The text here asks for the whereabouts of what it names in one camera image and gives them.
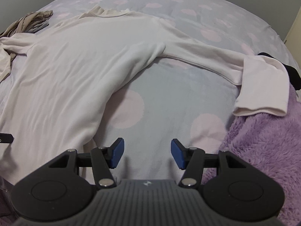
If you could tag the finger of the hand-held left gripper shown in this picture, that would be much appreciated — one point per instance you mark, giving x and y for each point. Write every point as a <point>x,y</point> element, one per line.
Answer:
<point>7,138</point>

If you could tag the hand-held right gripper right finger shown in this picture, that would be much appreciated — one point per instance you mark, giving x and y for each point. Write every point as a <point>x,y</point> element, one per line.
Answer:
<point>178,153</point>

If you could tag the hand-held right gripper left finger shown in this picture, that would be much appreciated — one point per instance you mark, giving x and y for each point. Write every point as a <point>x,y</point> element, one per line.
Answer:
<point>116,153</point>

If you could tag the white sweater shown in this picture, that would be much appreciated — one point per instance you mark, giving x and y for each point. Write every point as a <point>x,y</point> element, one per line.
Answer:
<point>70,75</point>

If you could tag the polka dot bed sheet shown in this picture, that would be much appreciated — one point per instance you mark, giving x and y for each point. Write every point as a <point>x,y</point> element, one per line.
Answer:
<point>178,103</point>

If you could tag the purple fuzzy blanket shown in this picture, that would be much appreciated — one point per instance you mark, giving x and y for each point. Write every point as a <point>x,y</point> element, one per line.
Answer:
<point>263,146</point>

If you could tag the grey garment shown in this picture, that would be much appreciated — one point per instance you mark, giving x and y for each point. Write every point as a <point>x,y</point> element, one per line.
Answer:
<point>38,28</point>

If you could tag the beige garment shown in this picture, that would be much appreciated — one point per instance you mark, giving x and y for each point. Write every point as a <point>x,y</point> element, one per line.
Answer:
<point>23,22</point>

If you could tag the black sock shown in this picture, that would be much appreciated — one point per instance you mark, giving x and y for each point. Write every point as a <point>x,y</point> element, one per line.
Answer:
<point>294,75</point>

